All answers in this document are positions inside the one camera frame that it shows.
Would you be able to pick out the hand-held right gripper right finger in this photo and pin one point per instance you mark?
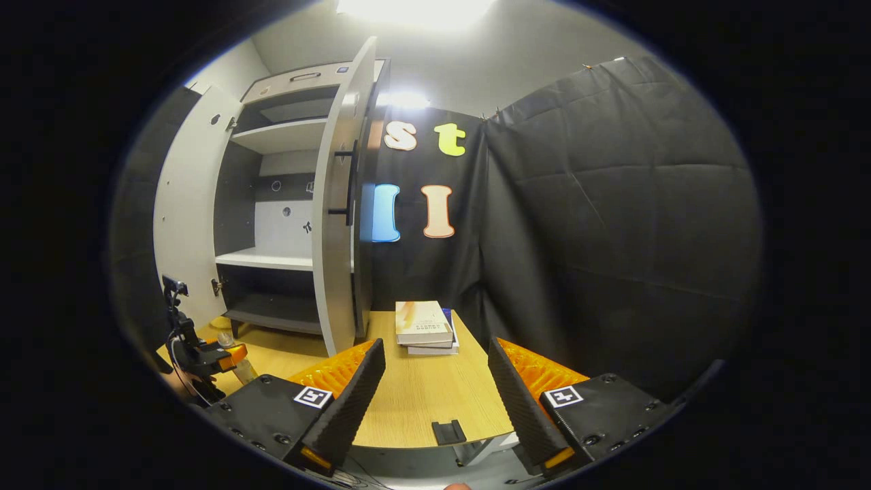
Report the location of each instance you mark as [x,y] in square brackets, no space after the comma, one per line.
[517,408]

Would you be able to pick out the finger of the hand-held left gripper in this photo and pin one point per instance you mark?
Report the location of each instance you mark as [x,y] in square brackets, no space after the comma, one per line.
[231,355]

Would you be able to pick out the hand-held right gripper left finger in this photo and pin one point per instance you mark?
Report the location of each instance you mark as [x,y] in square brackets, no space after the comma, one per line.
[354,408]

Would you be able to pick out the clear glass bottle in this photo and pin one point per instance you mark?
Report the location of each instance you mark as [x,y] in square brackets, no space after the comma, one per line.
[243,371]

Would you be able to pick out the grey cabinet door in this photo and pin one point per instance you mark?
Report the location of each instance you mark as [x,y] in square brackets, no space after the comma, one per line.
[333,272]
[187,204]

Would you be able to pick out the grey cabinet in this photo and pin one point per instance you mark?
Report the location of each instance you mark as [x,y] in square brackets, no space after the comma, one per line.
[279,136]

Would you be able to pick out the black table clamp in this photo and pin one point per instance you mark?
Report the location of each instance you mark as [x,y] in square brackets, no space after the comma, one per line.
[449,432]

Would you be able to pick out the white book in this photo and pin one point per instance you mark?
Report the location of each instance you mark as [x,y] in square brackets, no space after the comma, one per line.
[435,350]

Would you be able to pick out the blue book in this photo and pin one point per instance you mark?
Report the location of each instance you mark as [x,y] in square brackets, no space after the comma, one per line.
[450,327]

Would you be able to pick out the black backdrop cloth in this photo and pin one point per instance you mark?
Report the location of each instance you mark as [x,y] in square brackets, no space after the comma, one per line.
[612,238]

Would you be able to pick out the small ceiling light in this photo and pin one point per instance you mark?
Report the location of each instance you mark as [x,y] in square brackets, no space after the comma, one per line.
[401,100]

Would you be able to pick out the large ceiling light panel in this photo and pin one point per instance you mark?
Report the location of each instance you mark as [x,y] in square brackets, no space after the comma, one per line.
[415,10]

